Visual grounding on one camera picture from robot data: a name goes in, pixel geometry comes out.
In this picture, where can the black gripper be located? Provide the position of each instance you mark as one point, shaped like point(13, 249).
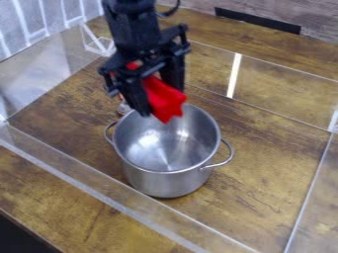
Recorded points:
point(146, 50)

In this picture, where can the red rectangular block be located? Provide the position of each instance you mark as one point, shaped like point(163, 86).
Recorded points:
point(164, 99)

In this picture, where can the silver steel pot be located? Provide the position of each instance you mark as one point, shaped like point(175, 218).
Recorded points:
point(167, 157)

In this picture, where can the black strip on table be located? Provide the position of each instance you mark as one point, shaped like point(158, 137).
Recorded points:
point(259, 21)

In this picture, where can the spatula with pink handle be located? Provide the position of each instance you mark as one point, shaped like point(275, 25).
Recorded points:
point(123, 109)

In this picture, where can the clear acrylic enclosure wall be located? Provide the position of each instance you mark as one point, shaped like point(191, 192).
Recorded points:
point(269, 86)

